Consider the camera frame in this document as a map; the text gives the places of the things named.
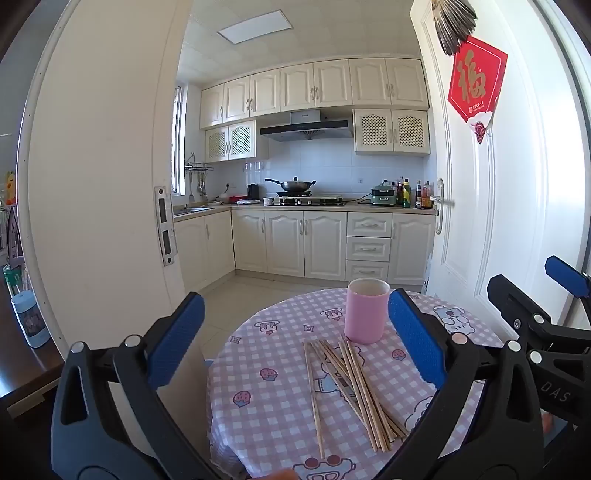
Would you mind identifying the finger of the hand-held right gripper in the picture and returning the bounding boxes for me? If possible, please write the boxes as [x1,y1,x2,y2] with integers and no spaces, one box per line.
[487,274,591,370]
[545,255,591,299]

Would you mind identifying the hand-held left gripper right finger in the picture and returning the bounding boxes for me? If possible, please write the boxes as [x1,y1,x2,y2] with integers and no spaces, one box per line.
[387,288,546,480]

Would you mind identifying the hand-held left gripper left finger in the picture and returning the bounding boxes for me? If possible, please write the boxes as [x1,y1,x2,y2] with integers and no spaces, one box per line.
[51,292,218,480]

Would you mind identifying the pink cup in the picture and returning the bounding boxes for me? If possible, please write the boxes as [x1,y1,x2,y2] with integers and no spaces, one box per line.
[344,278,391,345]

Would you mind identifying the bunch of wooden chopsticks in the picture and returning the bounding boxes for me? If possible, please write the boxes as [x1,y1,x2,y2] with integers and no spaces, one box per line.
[302,335,409,460]

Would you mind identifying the white door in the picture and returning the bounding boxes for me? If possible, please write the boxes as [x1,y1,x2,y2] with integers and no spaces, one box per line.
[409,0,591,333]

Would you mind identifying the metal lock strike plate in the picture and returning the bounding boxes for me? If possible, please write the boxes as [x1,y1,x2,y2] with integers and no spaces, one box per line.
[154,186,178,267]

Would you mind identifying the cream base cabinets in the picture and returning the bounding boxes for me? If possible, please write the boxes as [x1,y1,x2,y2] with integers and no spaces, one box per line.
[173,210,437,289]

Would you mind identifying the green electric cooker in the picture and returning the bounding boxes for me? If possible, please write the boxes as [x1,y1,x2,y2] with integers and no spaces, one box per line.
[369,181,398,207]

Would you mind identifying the blue water bottle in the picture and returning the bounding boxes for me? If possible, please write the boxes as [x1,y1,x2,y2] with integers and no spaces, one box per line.
[11,291,51,348]

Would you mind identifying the dark wooden table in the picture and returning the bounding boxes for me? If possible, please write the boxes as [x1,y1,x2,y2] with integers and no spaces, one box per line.
[0,272,65,418]

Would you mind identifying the hanging utensil rack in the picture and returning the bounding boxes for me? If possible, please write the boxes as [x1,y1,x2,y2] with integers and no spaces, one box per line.
[184,152,215,204]

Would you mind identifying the gas stove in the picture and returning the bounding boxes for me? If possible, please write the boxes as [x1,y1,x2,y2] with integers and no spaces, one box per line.
[264,194,347,207]

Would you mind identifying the steel wok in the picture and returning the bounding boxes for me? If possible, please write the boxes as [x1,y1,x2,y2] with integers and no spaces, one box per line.
[264,176,317,193]

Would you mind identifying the window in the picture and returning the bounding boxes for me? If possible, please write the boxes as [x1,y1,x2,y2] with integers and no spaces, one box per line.
[172,85,185,195]

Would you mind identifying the cream lattice-door cabinet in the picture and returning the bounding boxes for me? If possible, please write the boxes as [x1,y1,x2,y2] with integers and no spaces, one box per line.
[204,120,269,163]
[353,108,431,156]

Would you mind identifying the steel range hood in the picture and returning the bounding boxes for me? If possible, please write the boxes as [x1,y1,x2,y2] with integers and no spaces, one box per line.
[260,109,354,142]

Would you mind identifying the grey feather fan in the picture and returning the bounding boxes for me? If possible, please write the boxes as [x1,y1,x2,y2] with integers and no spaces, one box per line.
[431,0,478,57]

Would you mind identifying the ceiling light panel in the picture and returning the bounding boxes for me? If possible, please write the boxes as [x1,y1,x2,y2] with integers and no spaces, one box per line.
[217,16,294,44]

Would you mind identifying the silver door handle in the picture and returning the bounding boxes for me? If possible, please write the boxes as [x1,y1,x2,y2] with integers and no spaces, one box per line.
[434,179,455,235]

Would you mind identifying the red diamond wall poster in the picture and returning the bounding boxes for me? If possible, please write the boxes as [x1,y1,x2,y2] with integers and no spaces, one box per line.
[447,36,509,145]

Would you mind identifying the cream upper wall cabinets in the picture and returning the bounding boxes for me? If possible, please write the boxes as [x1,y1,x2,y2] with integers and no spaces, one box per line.
[199,58,430,130]

